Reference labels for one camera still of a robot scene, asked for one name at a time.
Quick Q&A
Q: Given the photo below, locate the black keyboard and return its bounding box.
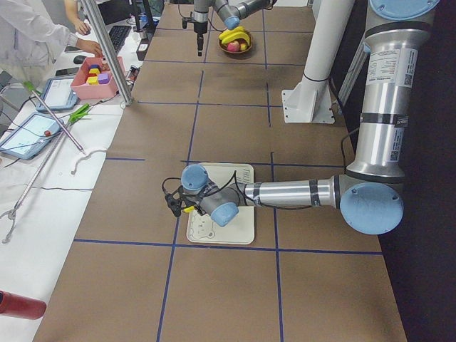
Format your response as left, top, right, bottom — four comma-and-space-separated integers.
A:
108, 25, 132, 56

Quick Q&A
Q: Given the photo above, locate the yellow banana front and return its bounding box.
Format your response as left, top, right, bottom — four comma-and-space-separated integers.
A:
219, 31, 250, 44

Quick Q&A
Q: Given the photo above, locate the aluminium frame post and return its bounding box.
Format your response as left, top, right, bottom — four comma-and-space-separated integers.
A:
81, 0, 133, 107

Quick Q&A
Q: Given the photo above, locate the pink white apple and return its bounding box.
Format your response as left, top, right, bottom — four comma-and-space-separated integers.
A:
226, 41, 239, 53

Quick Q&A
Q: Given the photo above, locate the green clamp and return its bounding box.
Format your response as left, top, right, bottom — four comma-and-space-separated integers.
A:
68, 103, 90, 125

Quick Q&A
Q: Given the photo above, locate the blue teach pendant near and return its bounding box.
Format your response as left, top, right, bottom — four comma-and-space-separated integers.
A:
1, 112, 61, 160

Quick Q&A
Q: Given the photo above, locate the person in white shirt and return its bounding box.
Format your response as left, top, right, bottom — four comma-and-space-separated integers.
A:
1, 1, 103, 86

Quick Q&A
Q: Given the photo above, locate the brown wicker basket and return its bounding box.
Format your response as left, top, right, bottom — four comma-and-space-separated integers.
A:
218, 26, 253, 54

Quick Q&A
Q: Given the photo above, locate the blue teach pendant far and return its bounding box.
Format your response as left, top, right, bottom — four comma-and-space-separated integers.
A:
41, 76, 78, 111

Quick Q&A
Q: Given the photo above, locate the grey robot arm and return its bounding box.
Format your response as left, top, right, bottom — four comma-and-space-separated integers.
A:
188, 0, 276, 56
173, 1, 440, 235

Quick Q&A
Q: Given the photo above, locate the cream bear tray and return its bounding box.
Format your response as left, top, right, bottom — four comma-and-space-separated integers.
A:
182, 162, 254, 245

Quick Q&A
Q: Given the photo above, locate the red bottle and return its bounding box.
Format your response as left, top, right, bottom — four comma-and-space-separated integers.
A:
1, 291, 47, 320

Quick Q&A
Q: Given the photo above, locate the yellow banana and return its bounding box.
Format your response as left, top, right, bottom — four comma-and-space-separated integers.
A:
223, 26, 246, 34
219, 31, 250, 44
183, 206, 195, 213

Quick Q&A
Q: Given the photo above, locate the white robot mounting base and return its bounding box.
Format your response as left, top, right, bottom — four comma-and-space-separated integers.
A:
281, 0, 354, 124

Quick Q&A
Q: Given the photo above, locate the metal reacher grabber tool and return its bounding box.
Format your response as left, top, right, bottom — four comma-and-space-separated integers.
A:
1, 88, 88, 244

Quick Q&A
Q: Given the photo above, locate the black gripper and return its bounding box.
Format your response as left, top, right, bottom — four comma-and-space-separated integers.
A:
194, 21, 207, 56

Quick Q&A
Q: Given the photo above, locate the blue teach pendant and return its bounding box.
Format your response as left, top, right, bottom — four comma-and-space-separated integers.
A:
41, 76, 78, 111
1, 112, 61, 160

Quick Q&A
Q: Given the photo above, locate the pink plastic bin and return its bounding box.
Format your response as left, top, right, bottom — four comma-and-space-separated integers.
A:
71, 57, 118, 100

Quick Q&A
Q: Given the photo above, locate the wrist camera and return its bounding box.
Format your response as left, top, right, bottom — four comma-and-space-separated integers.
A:
161, 177, 184, 218
182, 16, 193, 29

